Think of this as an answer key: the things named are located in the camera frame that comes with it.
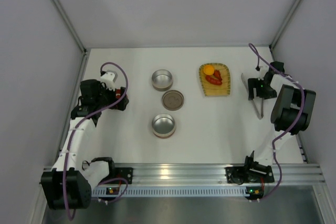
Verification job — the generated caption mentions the metal tongs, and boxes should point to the metal tongs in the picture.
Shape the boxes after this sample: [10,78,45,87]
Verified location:
[240,73,264,120]

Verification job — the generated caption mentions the red sausage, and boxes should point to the red sausage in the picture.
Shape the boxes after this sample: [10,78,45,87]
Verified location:
[205,75,222,86]

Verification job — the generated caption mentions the beige round lid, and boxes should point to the beige round lid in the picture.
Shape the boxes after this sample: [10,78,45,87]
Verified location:
[162,90,184,111]

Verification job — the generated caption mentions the aluminium rail frame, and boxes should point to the aluminium rail frame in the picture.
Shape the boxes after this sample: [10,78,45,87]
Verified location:
[115,163,326,186]

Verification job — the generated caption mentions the red fried chicken piece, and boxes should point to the red fried chicken piece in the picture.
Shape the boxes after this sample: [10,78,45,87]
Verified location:
[213,69,222,81]

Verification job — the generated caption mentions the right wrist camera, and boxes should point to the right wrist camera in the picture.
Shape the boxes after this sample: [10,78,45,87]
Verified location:
[255,65,269,80]

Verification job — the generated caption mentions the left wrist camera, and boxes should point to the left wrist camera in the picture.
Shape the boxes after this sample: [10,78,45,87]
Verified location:
[100,70,118,91]

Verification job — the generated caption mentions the beige metal container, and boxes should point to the beige metal container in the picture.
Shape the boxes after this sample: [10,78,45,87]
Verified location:
[151,69,173,91]

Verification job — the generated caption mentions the grey slotted cable duct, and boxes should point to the grey slotted cable duct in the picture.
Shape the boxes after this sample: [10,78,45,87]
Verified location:
[92,186,263,198]

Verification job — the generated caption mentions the orange round food piece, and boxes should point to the orange round food piece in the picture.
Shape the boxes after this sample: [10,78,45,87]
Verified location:
[203,65,215,76]

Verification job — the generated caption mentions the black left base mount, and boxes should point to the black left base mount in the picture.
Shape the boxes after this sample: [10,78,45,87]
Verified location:
[115,167,133,184]

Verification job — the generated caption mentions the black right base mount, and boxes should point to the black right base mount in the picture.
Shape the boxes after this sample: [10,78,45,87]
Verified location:
[225,166,275,185]

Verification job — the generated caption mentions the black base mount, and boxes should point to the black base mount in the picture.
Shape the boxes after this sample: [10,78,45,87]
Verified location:
[115,167,133,184]
[225,166,275,185]

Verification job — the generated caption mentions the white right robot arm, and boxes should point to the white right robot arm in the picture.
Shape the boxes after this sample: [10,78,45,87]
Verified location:
[240,61,316,182]

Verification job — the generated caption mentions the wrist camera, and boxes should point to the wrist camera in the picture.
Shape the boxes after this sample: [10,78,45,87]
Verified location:
[255,65,269,80]
[100,70,118,91]

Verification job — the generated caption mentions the red round lid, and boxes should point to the red round lid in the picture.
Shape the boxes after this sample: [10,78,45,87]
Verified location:
[115,88,128,99]

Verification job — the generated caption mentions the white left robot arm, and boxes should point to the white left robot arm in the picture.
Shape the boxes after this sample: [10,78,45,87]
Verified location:
[40,79,129,210]

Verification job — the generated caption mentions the woven bamboo tray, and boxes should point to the woven bamboo tray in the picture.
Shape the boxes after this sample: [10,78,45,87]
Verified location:
[198,63,231,97]

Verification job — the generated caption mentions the red metal container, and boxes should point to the red metal container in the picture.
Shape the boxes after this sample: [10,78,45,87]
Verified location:
[151,114,176,138]

